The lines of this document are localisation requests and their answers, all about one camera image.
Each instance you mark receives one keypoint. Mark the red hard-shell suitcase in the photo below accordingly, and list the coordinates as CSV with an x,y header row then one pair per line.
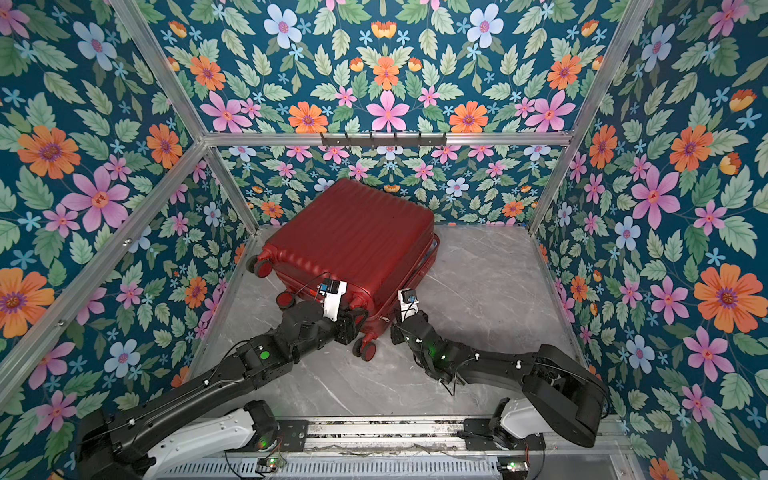
x,y
375,242

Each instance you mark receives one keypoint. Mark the white slotted cable duct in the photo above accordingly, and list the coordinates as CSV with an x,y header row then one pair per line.
x,y
417,467

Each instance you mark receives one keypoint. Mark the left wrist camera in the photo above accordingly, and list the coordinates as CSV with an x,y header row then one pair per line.
x,y
332,292

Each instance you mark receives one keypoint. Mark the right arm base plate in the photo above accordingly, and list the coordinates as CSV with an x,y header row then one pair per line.
x,y
478,435

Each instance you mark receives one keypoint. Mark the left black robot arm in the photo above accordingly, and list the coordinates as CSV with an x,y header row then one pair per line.
x,y
118,445

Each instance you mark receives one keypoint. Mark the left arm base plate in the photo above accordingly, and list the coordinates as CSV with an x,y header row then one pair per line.
x,y
290,436

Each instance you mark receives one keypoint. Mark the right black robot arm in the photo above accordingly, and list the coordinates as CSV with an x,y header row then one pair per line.
x,y
560,396

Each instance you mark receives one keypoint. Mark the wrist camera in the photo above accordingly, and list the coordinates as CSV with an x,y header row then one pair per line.
x,y
332,292
408,303

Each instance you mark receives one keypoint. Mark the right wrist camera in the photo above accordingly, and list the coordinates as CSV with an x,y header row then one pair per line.
x,y
408,303

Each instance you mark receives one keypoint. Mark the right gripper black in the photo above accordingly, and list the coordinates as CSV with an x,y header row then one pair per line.
x,y
398,329

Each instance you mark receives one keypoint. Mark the metal hook rail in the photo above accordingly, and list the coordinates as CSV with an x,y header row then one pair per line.
x,y
375,140

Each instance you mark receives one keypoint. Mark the aluminium cage frame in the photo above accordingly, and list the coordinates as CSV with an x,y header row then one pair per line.
x,y
43,323

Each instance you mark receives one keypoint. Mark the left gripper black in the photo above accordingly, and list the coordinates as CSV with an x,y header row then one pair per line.
x,y
350,324

